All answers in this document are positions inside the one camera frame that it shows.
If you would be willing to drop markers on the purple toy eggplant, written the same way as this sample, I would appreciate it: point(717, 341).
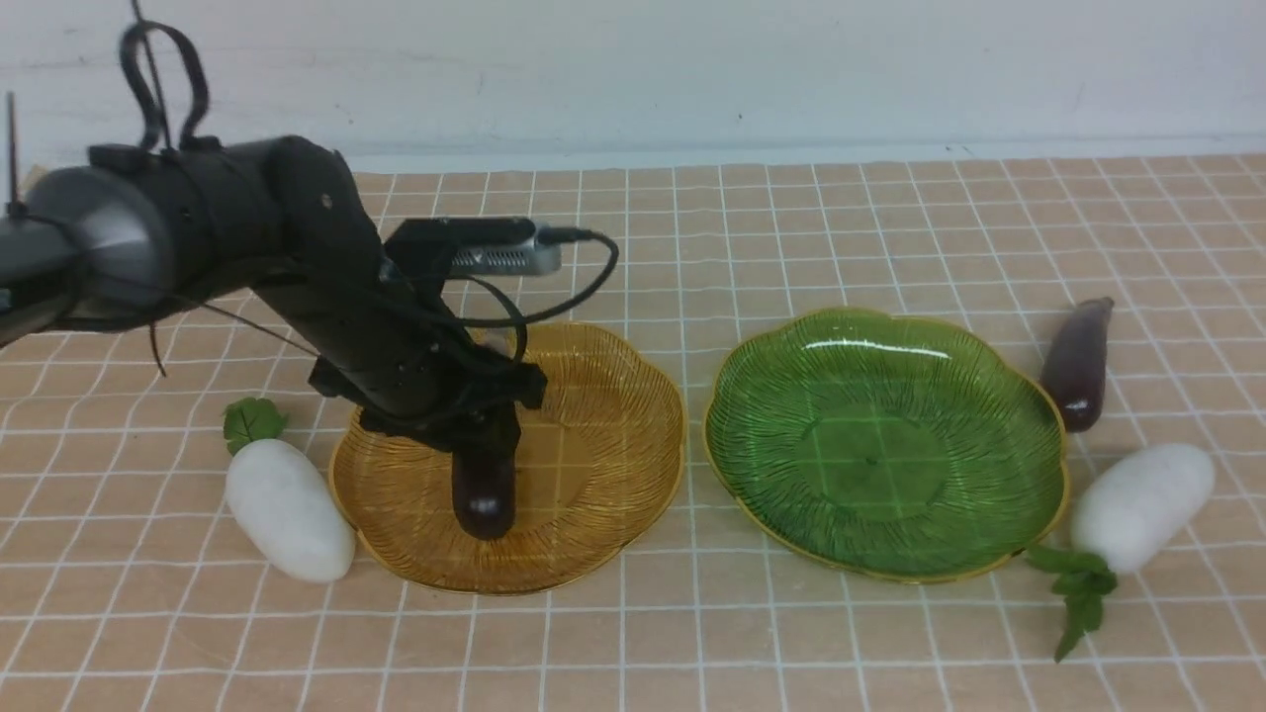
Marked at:
point(1074, 372)
point(483, 492)

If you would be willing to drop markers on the white toy radish with leaves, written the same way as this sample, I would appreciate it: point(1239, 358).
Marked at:
point(1121, 521)

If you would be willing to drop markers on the amber ribbed glass plate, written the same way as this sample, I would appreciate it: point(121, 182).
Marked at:
point(596, 466)

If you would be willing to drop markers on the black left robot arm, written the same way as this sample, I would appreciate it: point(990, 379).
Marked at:
point(129, 240)

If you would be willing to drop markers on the checkered beige tablecloth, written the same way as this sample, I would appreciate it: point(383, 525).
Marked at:
point(127, 588)

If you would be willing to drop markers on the green ribbed glass plate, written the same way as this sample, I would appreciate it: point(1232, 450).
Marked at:
point(897, 447)

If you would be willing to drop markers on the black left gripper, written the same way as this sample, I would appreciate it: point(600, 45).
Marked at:
point(427, 388)

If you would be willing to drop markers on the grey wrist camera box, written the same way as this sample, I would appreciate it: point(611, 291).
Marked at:
point(495, 247)

